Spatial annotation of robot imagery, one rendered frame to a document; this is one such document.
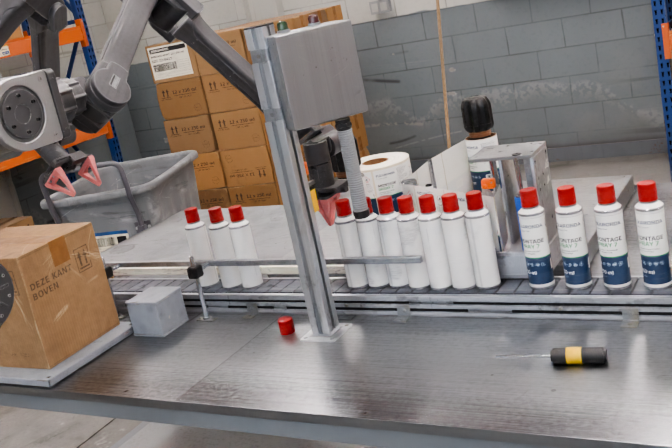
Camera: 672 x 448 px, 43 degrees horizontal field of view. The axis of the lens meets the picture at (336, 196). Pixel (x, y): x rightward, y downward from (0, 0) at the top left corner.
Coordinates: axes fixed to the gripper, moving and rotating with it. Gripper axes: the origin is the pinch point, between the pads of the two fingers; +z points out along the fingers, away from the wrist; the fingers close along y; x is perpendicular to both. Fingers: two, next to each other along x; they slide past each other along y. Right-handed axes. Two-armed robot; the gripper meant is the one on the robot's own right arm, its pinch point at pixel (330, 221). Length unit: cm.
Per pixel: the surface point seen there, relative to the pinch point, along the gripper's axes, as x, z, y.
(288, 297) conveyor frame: 11.7, 14.3, 8.3
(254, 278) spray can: 7.8, 11.2, 19.7
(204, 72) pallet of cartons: -277, -10, 240
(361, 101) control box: 11.9, -29.7, -20.2
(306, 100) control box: 21.5, -32.8, -13.3
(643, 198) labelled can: 9, -6, -73
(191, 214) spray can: 6.6, -5.3, 35.3
